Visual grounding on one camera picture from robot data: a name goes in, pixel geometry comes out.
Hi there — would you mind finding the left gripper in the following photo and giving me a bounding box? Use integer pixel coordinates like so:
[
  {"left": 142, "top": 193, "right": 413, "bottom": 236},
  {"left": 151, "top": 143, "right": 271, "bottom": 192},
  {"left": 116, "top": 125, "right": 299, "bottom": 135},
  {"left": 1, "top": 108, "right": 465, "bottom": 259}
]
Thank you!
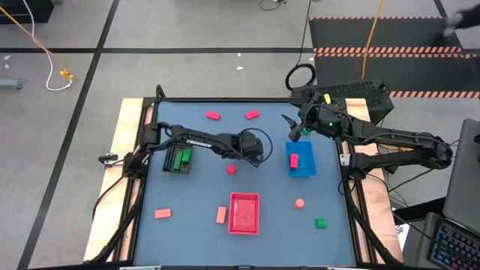
[{"left": 231, "top": 129, "right": 265, "bottom": 168}]

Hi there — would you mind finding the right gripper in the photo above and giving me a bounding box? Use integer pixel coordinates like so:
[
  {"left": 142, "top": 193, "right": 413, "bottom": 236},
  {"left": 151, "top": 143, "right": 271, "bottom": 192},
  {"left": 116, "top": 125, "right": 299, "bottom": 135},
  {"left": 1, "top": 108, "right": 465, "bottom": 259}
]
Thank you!
[{"left": 281, "top": 100, "right": 350, "bottom": 143}]

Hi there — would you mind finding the blue plastic basket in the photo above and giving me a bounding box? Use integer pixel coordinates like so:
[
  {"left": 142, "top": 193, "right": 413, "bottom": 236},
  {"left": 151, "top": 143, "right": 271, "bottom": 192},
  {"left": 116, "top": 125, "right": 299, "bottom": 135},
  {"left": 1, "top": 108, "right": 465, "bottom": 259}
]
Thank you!
[{"left": 285, "top": 140, "right": 318, "bottom": 179}]

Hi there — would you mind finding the red plastic basket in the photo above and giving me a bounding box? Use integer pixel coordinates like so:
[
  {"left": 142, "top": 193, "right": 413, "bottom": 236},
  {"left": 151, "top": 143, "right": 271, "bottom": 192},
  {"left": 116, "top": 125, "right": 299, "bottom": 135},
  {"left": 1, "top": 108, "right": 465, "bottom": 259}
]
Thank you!
[{"left": 227, "top": 191, "right": 261, "bottom": 236}]

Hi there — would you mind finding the black perforated computer tower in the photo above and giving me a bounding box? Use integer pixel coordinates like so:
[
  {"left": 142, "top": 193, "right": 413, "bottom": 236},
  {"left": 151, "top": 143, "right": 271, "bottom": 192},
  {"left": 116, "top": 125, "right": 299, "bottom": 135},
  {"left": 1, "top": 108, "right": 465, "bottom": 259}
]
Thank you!
[{"left": 289, "top": 79, "right": 396, "bottom": 128}]

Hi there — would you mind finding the wooden side board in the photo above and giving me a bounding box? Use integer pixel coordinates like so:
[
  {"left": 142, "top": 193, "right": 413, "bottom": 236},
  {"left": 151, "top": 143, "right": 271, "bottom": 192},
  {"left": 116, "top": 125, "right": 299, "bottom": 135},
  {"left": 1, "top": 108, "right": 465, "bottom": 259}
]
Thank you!
[
  {"left": 82, "top": 97, "right": 155, "bottom": 263},
  {"left": 343, "top": 97, "right": 405, "bottom": 264}
]

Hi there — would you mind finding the black plastic basket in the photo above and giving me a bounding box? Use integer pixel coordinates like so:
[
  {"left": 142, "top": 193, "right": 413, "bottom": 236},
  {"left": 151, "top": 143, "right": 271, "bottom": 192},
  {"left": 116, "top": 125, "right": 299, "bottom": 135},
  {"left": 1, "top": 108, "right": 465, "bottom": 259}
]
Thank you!
[{"left": 161, "top": 144, "right": 194, "bottom": 176}]

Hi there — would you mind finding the black striped floor mat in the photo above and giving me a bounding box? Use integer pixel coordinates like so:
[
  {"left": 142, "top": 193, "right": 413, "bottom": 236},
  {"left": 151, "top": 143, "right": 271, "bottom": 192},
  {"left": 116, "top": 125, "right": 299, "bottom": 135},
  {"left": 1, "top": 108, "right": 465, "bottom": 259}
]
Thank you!
[{"left": 308, "top": 15, "right": 480, "bottom": 100}]

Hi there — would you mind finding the grey laptop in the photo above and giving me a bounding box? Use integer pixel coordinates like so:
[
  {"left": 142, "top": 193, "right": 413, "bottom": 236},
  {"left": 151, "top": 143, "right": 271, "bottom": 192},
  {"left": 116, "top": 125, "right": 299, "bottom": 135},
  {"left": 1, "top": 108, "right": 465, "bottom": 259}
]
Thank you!
[{"left": 441, "top": 118, "right": 480, "bottom": 236}]

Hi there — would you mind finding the backlit keyboard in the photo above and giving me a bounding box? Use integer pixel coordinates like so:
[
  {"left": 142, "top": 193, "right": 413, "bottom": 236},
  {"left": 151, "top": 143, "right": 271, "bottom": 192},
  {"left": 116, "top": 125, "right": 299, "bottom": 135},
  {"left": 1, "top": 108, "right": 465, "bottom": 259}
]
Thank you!
[{"left": 427, "top": 218, "right": 480, "bottom": 270}]

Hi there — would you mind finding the black floor box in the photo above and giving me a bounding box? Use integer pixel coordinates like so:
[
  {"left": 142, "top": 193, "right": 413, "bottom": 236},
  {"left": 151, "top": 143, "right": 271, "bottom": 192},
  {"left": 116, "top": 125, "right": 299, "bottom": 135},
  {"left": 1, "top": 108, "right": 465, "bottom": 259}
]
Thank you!
[{"left": 0, "top": 0, "right": 55, "bottom": 25}]

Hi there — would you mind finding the black coiled cable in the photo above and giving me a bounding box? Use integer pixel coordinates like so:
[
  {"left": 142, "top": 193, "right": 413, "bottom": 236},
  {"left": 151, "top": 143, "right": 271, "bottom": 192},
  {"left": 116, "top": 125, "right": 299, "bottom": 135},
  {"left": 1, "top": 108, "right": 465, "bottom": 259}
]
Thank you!
[{"left": 283, "top": 0, "right": 318, "bottom": 92}]

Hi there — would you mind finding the black aluminium table frame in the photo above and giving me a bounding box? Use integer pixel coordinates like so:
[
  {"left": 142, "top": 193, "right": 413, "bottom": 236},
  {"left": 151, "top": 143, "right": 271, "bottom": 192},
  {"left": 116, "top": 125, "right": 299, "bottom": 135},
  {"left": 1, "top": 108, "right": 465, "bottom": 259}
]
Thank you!
[{"left": 84, "top": 84, "right": 404, "bottom": 270}]

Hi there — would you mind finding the yellow hanging cable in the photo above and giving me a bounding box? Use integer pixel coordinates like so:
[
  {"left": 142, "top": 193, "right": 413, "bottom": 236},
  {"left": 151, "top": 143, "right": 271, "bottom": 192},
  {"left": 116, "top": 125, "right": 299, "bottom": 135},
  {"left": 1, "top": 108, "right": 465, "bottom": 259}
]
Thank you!
[{"left": 360, "top": 0, "right": 386, "bottom": 81}]

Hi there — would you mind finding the orange cable with yellow plug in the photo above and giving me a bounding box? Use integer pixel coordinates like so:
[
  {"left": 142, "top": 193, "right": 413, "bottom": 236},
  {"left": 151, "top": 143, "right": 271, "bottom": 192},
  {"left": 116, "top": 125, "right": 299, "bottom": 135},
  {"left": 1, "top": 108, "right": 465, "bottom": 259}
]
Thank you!
[{"left": 0, "top": 4, "right": 75, "bottom": 81}]

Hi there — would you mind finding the white floor cable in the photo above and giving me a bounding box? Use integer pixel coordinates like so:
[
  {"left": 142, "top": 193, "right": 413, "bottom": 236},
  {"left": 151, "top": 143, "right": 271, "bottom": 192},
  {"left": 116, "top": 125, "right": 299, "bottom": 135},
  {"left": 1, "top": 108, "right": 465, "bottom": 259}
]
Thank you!
[{"left": 21, "top": 0, "right": 74, "bottom": 92}]

